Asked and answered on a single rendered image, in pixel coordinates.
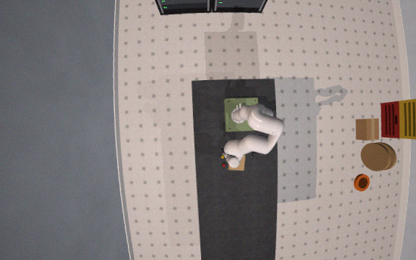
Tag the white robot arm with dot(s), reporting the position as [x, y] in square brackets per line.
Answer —
[259, 121]

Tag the tan flat mat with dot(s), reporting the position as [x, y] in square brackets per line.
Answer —
[240, 167]

